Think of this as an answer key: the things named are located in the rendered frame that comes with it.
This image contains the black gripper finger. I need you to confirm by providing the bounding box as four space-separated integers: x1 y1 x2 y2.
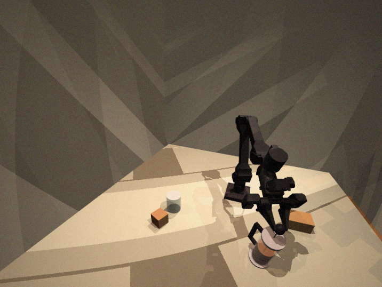
256 203 276 232
278 202 295 231

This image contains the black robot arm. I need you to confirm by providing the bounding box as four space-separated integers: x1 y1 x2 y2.
232 115 295 195

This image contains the glass french press with black knob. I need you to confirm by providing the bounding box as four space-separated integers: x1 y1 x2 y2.
248 222 287 269

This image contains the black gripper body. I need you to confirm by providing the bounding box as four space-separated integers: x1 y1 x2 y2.
241 176 307 209

